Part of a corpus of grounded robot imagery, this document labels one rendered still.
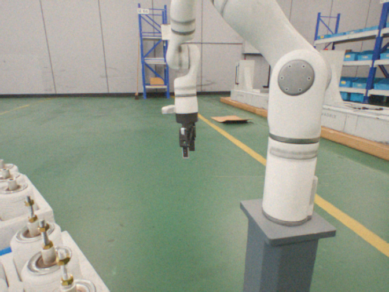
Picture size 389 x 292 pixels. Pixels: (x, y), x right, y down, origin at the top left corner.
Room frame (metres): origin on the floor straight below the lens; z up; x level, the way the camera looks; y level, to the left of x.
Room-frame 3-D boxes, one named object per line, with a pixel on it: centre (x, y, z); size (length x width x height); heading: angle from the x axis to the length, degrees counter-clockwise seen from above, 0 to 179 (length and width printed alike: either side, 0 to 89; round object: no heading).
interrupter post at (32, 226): (0.48, 0.35, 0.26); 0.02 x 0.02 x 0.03
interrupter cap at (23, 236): (0.48, 0.35, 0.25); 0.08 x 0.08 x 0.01
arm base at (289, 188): (0.48, -0.20, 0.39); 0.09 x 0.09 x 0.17; 12
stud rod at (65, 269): (0.31, 0.19, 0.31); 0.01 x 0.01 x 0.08; 2
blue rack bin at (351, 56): (5.74, -3.51, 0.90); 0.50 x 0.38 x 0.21; 103
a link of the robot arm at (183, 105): (0.83, 0.04, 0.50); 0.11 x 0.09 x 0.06; 78
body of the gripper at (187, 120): (0.82, 0.02, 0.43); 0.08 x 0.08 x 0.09
